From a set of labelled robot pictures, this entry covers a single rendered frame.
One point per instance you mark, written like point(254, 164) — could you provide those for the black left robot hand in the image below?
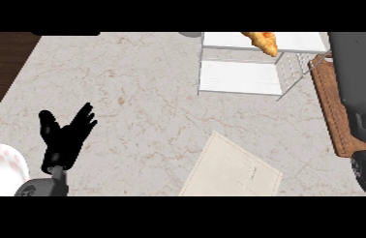
point(60, 142)

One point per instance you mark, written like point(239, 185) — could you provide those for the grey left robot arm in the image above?
point(44, 187)

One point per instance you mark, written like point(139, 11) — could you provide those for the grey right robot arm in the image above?
point(351, 71)

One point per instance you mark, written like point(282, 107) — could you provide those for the beige placemat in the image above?
point(229, 171)

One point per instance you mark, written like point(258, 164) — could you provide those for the golden brown croissant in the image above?
point(264, 41)

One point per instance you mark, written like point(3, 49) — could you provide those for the white bowl with pink marks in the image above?
point(10, 174)

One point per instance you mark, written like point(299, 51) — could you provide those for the small grey round object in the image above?
point(192, 34)

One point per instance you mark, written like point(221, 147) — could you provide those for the brown wooden cutting board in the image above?
point(333, 113)

